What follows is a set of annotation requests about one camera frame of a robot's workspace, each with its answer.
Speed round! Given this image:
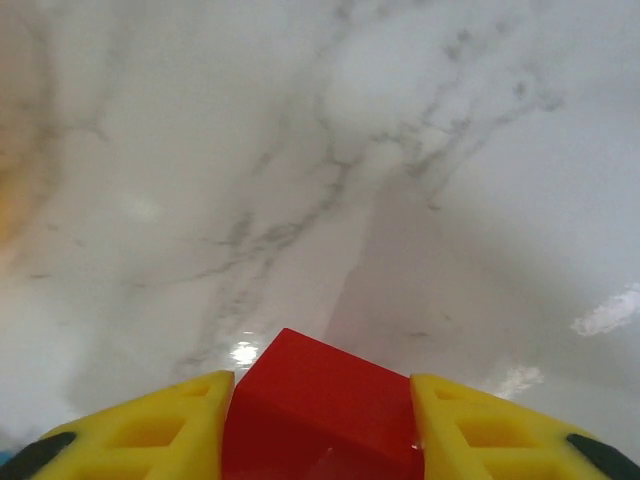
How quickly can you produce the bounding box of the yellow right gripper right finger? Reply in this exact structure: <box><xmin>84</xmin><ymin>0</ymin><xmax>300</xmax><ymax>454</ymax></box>
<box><xmin>409</xmin><ymin>372</ymin><xmax>640</xmax><ymax>480</ymax></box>

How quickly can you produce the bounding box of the red lego brick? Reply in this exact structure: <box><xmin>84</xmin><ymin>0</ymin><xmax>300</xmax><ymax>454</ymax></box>
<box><xmin>219</xmin><ymin>327</ymin><xmax>426</xmax><ymax>480</ymax></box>

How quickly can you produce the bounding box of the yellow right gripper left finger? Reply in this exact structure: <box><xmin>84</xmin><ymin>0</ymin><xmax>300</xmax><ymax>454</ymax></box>
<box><xmin>0</xmin><ymin>370</ymin><xmax>236</xmax><ymax>480</ymax></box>

